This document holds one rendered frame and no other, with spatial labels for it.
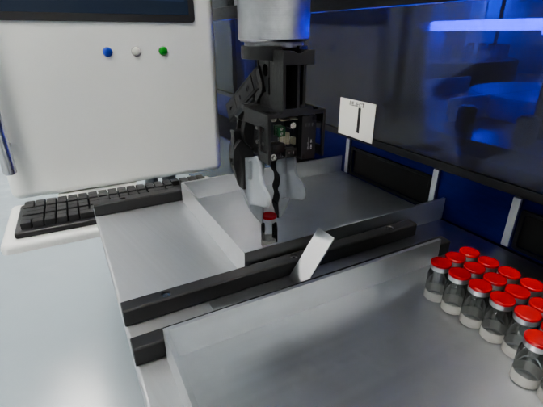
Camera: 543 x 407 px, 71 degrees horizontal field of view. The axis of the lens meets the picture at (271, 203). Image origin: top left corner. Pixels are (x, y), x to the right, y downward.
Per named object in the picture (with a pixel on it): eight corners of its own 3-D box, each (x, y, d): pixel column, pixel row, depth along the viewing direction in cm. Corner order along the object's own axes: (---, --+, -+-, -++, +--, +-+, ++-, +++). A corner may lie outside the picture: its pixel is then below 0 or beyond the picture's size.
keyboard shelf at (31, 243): (200, 174, 109) (199, 165, 108) (237, 211, 86) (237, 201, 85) (17, 203, 91) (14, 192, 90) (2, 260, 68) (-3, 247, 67)
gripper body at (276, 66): (265, 172, 40) (263, 48, 35) (233, 151, 47) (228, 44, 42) (325, 161, 43) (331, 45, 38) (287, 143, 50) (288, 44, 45)
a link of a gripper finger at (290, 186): (295, 232, 47) (290, 162, 43) (272, 214, 52) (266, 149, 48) (316, 224, 48) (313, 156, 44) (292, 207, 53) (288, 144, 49)
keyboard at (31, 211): (204, 181, 97) (204, 171, 96) (224, 200, 85) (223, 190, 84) (22, 211, 81) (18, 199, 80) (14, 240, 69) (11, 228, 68)
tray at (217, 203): (339, 170, 81) (341, 155, 80) (441, 218, 60) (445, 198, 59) (183, 201, 66) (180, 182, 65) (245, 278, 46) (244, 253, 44)
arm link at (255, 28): (225, 0, 40) (292, 2, 44) (227, 47, 42) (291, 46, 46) (257, -5, 34) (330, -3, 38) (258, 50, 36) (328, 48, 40)
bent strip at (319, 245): (317, 269, 47) (319, 226, 45) (331, 281, 45) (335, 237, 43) (208, 304, 41) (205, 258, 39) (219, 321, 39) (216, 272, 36)
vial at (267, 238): (272, 239, 54) (272, 211, 52) (279, 246, 52) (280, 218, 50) (258, 243, 53) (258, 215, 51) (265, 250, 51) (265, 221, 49)
